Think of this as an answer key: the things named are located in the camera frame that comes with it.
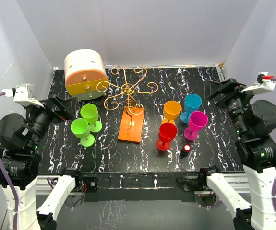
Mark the round cream drawer cabinet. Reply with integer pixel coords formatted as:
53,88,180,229
64,49,109,101

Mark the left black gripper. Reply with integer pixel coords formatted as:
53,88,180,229
25,93,77,149

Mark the gold wire glass rack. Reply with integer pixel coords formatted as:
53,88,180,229
96,66,159,116

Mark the orange wine glass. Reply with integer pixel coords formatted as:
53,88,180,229
161,101,182,124

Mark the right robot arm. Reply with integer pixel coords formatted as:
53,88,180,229
198,74,276,230

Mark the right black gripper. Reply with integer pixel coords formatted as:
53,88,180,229
204,77,258,136

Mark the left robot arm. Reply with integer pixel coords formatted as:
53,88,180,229
0,95,83,230

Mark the green wine glass rear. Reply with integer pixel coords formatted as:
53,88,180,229
80,103,103,133

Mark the orange wooden rack base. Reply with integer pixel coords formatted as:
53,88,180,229
118,108,145,143

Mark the black front mounting rail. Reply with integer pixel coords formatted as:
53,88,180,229
72,172,218,207

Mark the small red-capped black bottle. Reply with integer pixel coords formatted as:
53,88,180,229
180,144,192,158

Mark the green wine glass front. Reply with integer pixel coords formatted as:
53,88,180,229
71,118,95,147

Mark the green wine glass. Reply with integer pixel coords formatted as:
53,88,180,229
80,103,103,133
71,118,95,147

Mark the magenta wine glass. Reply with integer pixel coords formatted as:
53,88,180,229
183,111,208,140

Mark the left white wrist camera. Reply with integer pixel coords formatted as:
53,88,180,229
1,83,44,107

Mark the red wine glass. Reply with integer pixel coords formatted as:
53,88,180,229
156,122,178,151

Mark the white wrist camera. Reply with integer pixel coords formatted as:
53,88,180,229
241,72,276,95
1,83,44,107

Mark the blue wine glass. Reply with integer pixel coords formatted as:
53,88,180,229
180,93,202,124

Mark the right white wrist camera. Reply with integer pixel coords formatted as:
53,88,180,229
241,72,276,95

